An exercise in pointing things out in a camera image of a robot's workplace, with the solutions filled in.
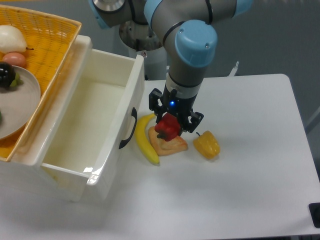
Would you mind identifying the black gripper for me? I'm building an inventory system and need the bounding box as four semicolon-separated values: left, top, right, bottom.
148;87;204;136

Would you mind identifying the red bell pepper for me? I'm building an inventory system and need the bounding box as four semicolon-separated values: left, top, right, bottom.
154;113;181;142

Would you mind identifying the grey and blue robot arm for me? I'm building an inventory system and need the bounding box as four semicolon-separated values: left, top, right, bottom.
89;0;252;141

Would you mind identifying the yellow bell pepper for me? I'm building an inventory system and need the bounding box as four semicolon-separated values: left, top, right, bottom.
193;130;221;160

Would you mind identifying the white open upper drawer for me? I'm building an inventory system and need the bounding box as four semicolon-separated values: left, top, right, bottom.
41;49;145;186

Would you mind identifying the white drawer cabinet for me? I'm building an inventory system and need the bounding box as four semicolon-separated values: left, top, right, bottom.
0;34;131;203

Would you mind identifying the yellow banana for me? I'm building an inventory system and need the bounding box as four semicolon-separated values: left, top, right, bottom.
134;113;160;166

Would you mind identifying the triangular pastry turnover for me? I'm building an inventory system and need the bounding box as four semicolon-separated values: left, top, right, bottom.
148;126;188;157

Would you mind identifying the yellow wicker basket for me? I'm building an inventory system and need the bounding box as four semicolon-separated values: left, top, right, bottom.
0;5;82;162

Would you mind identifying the grey round plate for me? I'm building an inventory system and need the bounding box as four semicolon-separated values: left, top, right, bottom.
0;66;41;139

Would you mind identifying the pink egg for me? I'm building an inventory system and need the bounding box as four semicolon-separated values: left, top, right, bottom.
2;52;27;68

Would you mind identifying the dark purple mangosteen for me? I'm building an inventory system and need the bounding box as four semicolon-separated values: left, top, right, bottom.
0;61;24;88

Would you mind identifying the black object at table edge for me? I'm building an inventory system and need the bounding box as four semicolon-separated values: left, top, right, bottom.
308;202;320;229

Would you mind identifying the white pear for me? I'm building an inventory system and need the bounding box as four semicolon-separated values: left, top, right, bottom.
0;25;34;54

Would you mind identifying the black drawer handle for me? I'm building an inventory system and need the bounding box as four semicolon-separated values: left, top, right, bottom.
118;107;138;150

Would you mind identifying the white bracket behind table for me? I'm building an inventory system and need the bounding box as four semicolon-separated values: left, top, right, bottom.
228;61;240;77

